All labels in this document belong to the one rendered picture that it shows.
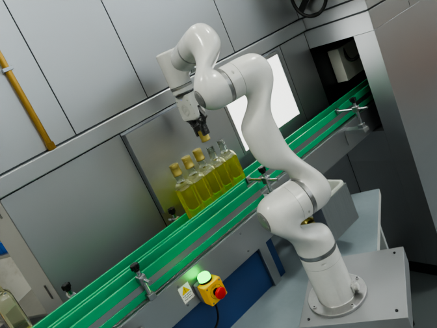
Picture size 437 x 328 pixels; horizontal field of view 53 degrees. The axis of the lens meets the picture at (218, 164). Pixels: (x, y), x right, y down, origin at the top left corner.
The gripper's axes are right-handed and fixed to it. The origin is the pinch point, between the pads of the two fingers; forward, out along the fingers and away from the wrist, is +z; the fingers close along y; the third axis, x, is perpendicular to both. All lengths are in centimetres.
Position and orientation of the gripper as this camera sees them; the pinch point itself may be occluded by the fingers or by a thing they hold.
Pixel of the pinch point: (201, 129)
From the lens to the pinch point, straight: 168.4
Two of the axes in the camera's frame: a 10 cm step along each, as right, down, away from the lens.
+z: 3.9, 8.8, 2.8
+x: 6.9, -4.8, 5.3
